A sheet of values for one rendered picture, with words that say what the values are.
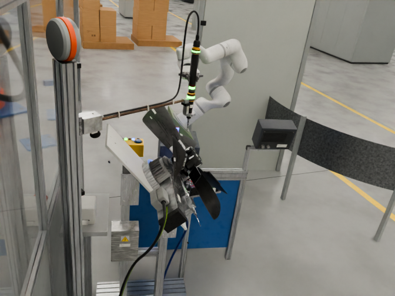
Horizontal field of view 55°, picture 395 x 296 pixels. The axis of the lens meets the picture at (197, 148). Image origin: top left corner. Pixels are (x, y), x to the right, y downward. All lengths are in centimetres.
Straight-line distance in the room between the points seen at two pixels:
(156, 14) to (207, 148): 647
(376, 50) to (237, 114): 847
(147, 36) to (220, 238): 783
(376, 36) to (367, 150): 862
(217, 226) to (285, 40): 207
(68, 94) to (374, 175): 287
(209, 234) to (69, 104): 184
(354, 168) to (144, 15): 758
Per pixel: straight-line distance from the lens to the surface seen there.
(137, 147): 251
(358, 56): 1187
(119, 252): 224
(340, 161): 374
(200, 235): 307
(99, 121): 170
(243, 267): 326
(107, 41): 970
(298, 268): 341
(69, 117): 161
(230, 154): 440
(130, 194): 210
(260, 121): 265
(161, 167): 206
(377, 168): 371
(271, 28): 403
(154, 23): 1032
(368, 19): 1171
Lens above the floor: 221
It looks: 27 degrees down
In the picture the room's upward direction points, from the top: 7 degrees clockwise
